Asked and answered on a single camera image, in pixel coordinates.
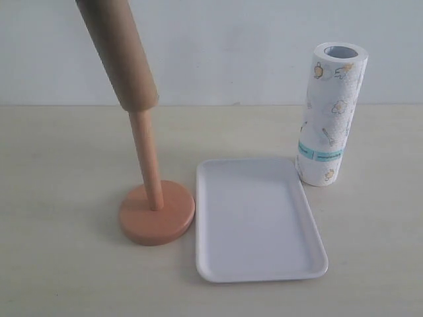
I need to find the white rectangular plastic tray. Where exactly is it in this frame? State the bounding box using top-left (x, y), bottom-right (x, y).
top-left (196, 157), bottom-right (328, 283)

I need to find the brown cardboard tube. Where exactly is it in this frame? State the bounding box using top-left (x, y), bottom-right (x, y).
top-left (75, 0), bottom-right (160, 112)

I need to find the printed white paper towel roll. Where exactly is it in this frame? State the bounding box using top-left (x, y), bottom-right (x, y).
top-left (295, 42), bottom-right (368, 187)

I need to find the wooden paper towel holder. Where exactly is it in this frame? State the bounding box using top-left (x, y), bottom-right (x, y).
top-left (118, 110), bottom-right (196, 247)

